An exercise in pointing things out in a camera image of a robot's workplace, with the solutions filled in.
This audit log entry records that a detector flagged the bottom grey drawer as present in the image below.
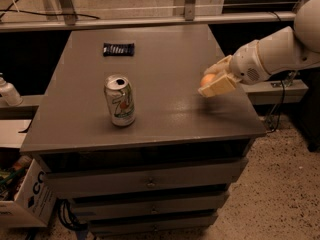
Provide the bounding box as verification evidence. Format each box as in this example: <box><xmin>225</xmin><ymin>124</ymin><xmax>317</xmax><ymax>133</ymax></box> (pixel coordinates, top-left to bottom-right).
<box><xmin>89</xmin><ymin>210</ymin><xmax>217</xmax><ymax>236</ymax></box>

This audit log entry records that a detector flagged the grey drawer cabinet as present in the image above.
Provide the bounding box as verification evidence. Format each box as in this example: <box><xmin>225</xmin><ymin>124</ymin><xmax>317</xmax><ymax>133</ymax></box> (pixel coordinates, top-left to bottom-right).
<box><xmin>19</xmin><ymin>24</ymin><xmax>268</xmax><ymax>237</ymax></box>

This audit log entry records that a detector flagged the black cable bundle under cabinet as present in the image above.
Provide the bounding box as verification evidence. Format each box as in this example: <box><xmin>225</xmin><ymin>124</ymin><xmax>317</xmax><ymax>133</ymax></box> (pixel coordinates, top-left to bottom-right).
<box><xmin>55</xmin><ymin>199</ymin><xmax>90</xmax><ymax>233</ymax></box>

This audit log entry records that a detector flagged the middle grey drawer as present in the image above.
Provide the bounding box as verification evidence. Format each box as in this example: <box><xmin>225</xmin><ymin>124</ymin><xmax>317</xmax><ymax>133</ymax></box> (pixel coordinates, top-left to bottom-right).
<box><xmin>71</xmin><ymin>189</ymin><xmax>229</xmax><ymax>221</ymax></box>

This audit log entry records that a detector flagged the black cable on rail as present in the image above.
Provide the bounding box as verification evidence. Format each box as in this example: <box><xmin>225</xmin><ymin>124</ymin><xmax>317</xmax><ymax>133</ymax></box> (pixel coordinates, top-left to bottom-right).
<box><xmin>0</xmin><ymin>9</ymin><xmax>101</xmax><ymax>21</ymax></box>

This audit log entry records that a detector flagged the dark snack bar wrapper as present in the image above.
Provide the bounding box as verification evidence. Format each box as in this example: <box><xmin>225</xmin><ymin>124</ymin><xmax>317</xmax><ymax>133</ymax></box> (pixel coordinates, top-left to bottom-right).
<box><xmin>103</xmin><ymin>43</ymin><xmax>135</xmax><ymax>57</ymax></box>

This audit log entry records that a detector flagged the grey side beam right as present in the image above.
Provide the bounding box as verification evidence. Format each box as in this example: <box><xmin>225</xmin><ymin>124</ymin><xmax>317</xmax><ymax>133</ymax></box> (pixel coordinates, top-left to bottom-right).
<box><xmin>242</xmin><ymin>80</ymin><xmax>308</xmax><ymax>105</ymax></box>

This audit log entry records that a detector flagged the white cardboard box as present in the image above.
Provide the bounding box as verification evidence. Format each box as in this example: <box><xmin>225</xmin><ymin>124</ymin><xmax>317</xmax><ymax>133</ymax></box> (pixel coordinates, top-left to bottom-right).
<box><xmin>0</xmin><ymin>160</ymin><xmax>56</xmax><ymax>228</ymax></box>

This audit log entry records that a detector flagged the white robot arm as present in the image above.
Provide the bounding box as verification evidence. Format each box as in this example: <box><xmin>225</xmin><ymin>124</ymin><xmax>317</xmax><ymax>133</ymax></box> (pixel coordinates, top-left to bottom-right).
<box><xmin>198</xmin><ymin>0</ymin><xmax>320</xmax><ymax>97</ymax></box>

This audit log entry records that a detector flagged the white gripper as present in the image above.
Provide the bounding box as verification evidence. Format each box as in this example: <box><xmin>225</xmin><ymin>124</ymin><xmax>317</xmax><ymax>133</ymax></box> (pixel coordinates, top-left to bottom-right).
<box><xmin>198</xmin><ymin>40</ymin><xmax>269</xmax><ymax>98</ymax></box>

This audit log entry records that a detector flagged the top grey drawer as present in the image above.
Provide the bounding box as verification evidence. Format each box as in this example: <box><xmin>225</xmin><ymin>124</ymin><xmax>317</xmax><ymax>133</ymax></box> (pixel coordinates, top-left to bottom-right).
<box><xmin>46</xmin><ymin>158</ymin><xmax>248</xmax><ymax>199</ymax></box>

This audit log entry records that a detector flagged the white plastic bottle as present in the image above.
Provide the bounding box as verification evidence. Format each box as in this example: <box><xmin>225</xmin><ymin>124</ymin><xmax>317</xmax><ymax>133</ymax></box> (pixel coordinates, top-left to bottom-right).
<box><xmin>0</xmin><ymin>76</ymin><xmax>23</xmax><ymax>106</ymax></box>

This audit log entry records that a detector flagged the orange fruit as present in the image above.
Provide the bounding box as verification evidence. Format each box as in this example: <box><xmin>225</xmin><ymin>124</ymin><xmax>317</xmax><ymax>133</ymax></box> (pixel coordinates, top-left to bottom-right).
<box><xmin>200</xmin><ymin>74</ymin><xmax>216</xmax><ymax>87</ymax></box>

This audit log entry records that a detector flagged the metal frame rail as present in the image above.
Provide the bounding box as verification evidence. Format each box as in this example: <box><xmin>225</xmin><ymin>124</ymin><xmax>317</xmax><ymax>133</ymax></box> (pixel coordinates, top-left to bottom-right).
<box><xmin>0</xmin><ymin>11</ymin><xmax>296</xmax><ymax>33</ymax></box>

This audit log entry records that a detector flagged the grey drawer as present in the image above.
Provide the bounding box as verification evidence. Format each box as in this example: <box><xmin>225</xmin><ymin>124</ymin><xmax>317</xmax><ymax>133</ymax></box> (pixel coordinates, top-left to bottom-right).
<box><xmin>46</xmin><ymin>158</ymin><xmax>248</xmax><ymax>199</ymax></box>
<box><xmin>71</xmin><ymin>189</ymin><xmax>229</xmax><ymax>221</ymax></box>
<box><xmin>89</xmin><ymin>210</ymin><xmax>217</xmax><ymax>236</ymax></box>

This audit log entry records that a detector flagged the white green soda can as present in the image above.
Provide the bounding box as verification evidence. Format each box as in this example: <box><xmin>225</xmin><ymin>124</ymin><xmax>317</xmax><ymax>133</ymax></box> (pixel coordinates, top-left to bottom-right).
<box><xmin>104</xmin><ymin>74</ymin><xmax>135</xmax><ymax>127</ymax></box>

